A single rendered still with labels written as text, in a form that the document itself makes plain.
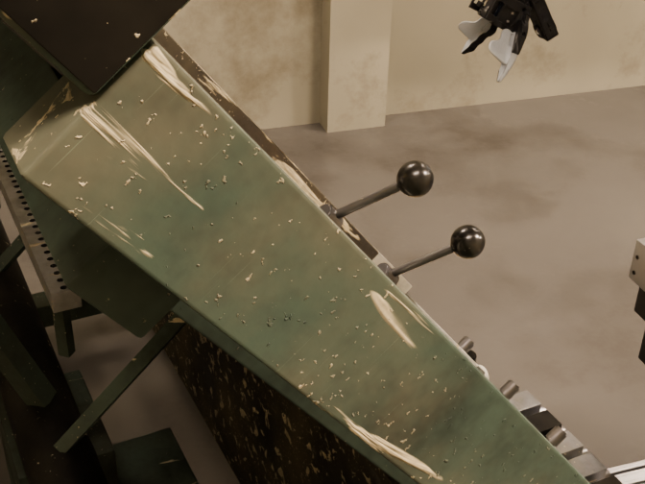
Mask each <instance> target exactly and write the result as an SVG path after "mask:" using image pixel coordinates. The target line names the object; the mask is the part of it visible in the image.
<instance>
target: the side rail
mask: <svg viewBox="0 0 645 484"><path fill-rule="evenodd" d="M3 138H4V140H5V142H6V144H7V147H8V149H9V151H10V153H11V155H12V158H13V160H14V162H15V164H16V166H17V168H18V170H19V173H20V175H21V176H22V178H23V179H24V180H26V181H27V182H28V183H30V184H31V185H32V186H34V187H35V188H36V189H37V190H39V191H40V192H41V193H43V194H44V195H45V196H47V197H48V198H49V199H50V200H52V201H53V202H54V203H56V204H57V205H58V206H60V207H61V208H62V209H64V210H65V211H66V212H68V213H69V214H70V215H71V216H73V217H74V218H75V219H77V220H78V221H79V222H80V223H82V224H83V225H84V226H86V227H87V228H88V229H90V230H91V231H92V232H94V233H95V234H96V235H98V236H99V237H100V238H101V239H103V240H104V241H105V242H107V243H108V244H109V245H110V246H111V247H112V248H113V249H115V250H116V251H117V252H119V253H120V254H121V255H123V256H124V257H125V258H127V259H128V260H129V261H131V262H132V263H133V264H134V265H136V266H137V267H138V268H140V269H141V270H142V271H143V272H145V273H146V274H147V275H149V276H150V277H151V278H153V279H154V280H155V281H157V282H158V283H159V284H161V285H162V286H163V287H164V288H166V289H167V290H168V291H170V292H171V293H172V294H174V295H175V296H176V297H177V298H179V299H180V300H181V301H183V302H184V303H185V304H187V305H188V306H189V307H191V308H192V309H193V310H195V311H196V312H197V313H198V314H200V315H201V316H202V317H204V318H205V319H206V320H207V321H208V322H209V323H210V324H212V325H213V326H215V327H216V328H218V329H219V330H220V331H221V332H222V333H224V334H225V335H226V336H227V337H229V338H230V339H231V340H233V341H234V342H235V343H237V344H238V345H239V346H240V347H242V348H243V349H244V350H246V351H247V352H248V353H250V354H251V355H252V356H254V357H255V358H256V359H258V360H259V361H260V362H261V363H263V364H264V365H265V366H267V367H268V368H269V369H270V370H272V371H273V372H274V373H276V374H277V375H279V376H280V377H281V378H282V379H284V380H285V381H286V382H288V383H289V384H290V385H291V386H293V387H294V388H295V389H297V390H298V391H299V392H301V393H302V394H303V395H304V396H306V397H307V398H308V399H310V400H311V401H312V402H314V403H315V404H316V405H318V406H319V407H320V408H321V409H322V410H323V411H324V412H326V413H327V414H328V415H330V416H331V417H332V418H333V419H335V420H336V421H337V422H339V423H340V424H342V425H343V426H344V427H345V428H347V429H348V430H349V431H351V432H352V433H353V434H354V435H356V436H357V437H358V438H360V439H361V440H362V441H364V442H365V443H366V444H367V445H369V446H370V447H371V448H373V449H374V450H375V451H377V452H378V453H379V454H381V455H382V456H383V457H385V458H386V459H387V460H388V461H390V462H391V463H392V464H394V465H395V466H396V467H397V468H399V469H400V470H401V471H403V472H404V473H406V474H407V475H408V476H409V477H411V478H412V479H413V480H415V481H416V482H417V483H418V484H590V483H589V482H588V481H587V480H586V479H585V478H584V477H583V476H582V475H581V474H580V473H579V472H578V471H577V470H576V469H575V468H574V467H573V466H572V465H571V464H570V463H569V462H568V461H567V459H566V458H565V457H564V456H563V455H562V454H561V453H560V452H559V451H558V450H557V449H556V448H555V447H554V446H553V445H552V444H551V443H550V442H549V441H548V440H547V439H546V438H545V437H544V436H543V435H542V434H541V433H540V432H539V431H538V430H537V429H536V428H535V427H534V426H533V425H532V424H531V423H530V422H529V421H528V420H527V419H526V418H525V417H524V416H523V415H522V414H521V413H520V412H519V410H518V409H517V408H516V407H515V406H514V405H513V404H512V403H511V402H510V401H509V400H508V399H507V398H506V397H505V396H504V395H503V394H502V393H501V392H500V391H499V390H498V389H497V388H496V387H495V386H494V385H493V384H492V383H491V382H490V381H489V380H488V379H487V378H486V377H485V376H484V375H483V374H482V373H481V372H480V371H479V370H478V369H477V368H476V367H475V366H474V365H473V364H472V363H471V362H470V360H469V359H468V358H467V357H466V356H465V355H464V354H463V353H462V352H461V351H460V350H459V349H458V348H457V347H456V346H455V345H454V344H453V343H452V342H451V341H450V340H449V339H448V338H447V337H446V336H445V335H444V334H443V333H442V332H441V331H440V330H439V329H438V328H437V327H436V326H435V325H434V324H433V323H432V322H431V321H430V320H429V319H428V318H427V317H426V316H425V315H424V314H423V313H422V311H421V310H420V309H419V308H418V307H417V306H416V305H415V304H414V303H413V302H412V301H411V300H410V299H409V298H408V297H407V296H406V295H405V294H404V293H403V292H402V291H401V290H400V289H399V288H398V287H397V286H396V285H395V284H394V283H393V282H392V281H391V280H390V279H389V278H388V277H387V276H386V275H385V274H384V273H383V272H382V271H381V270H380V269H379V268H378V267H377V266H376V265H375V264H374V263H373V261H372V260H371V259H370V258H369V257H368V256H367V255H366V254H365V253H364V252H363V251H362V250H361V249H360V248H359V247H358V246H357V245H356V244H355V243H354V242H353V241H352V240H351V239H350V238H349V237H348V236H347V235H346V234H345V233H344V232H343V231H342V230H341V229H340V228H339V227H338V226H337V225H336V224H335V223H334V222H333V221H332V220H331V219H330V218H329V217H328V216H327V215H326V214H325V213H324V211H323V210H322V209H321V208H320V207H319V206H318V205H317V204H316V203H315V202H314V201H313V200H312V199H311V198H310V197H309V196H308V195H307V194H306V193H305V192H304V191H303V190H302V189H301V188H300V187H299V186H298V185H297V184H296V183H295V182H294V181H293V180H292V179H291V178H290V177H289V176H288V175H287V174H286V173H285V172H284V171H283V170H282V169H281V168H280V167H279V166H278V165H277V164H276V162H275V161H274V160H273V159H272V158H271V157H270V156H269V155H268V154H267V153H266V152H265V151H264V150H263V149H262V148H261V147H260V146H259V145H258V144H257V143H256V142H255V141H254V140H253V139H252V138H251V137H250V136H249V135H248V134H247V133H246V132H245V131H244V130H243V129H242V128H241V127H240V126H239V125H238V124H237V123H236V122H235V121H234V120H233V119H232V118H231V117H230V116H229V115H228V114H227V112H226V111H225V110H224V109H223V108H222V107H221V106H220V105H219V104H218V103H217V102H216V101H215V100H214V99H213V98H212V97H211V96H210V95H209V94H208V93H207V92H206V91H205V90H204V89H203V88H202V87H201V86H200V85H199V84H198V83H197V82H196V81H195V80H194V79H193V78H192V77H191V76H190V75H189V74H188V73H187V72H186V71H185V70H184V69H183V68H182V67H181V66H180V65H179V63H178V62H177V61H176V60H175V59H174V58H173V57H172V56H171V55H170V54H169V53H168V52H167V51H166V50H165V49H164V48H163V47H162V46H161V45H160V44H159V43H158V42H157V41H156V40H155V39H154V38H152V39H151V40H150V41H149V42H148V43H147V44H146V45H145V46H144V47H143V48H142V49H141V50H140V51H139V52H138V53H137V54H136V55H135V56H134V57H133V58H132V59H131V60H130V61H129V62H128V63H127V64H126V65H125V66H124V67H123V68H122V69H121V70H120V71H119V72H118V73H117V74H116V75H115V76H114V77H113V78H112V79H111V80H110V81H109V82H108V83H107V84H106V85H105V86H104V87H103V88H102V89H101V90H100V91H99V92H97V93H96V94H94V95H89V94H86V93H84V92H82V91H81V90H80V89H79V88H78V87H77V86H76V85H75V84H73V83H72V82H71V81H70V80H69V79H68V78H67V77H66V76H65V75H63V76H62V77H61V78H60V79H59V80H58V81H57V82H56V83H55V84H54V85H53V86H52V87H51V88H50V89H49V90H48V91H47V92H46V93H45V94H44V95H43V96H42V97H41V98H40V99H39V100H38V101H37V102H36V103H35V104H34V105H33V106H32V107H31V108H30V109H29V110H28V111H27V112H26V113H25V114H24V115H23V116H22V117H21V118H20V119H19V120H18V121H17V122H16V123H15V124H14V125H13V126H12V127H11V128H10V129H9V130H8V131H7V132H6V133H5V135H4V137H3Z"/></svg>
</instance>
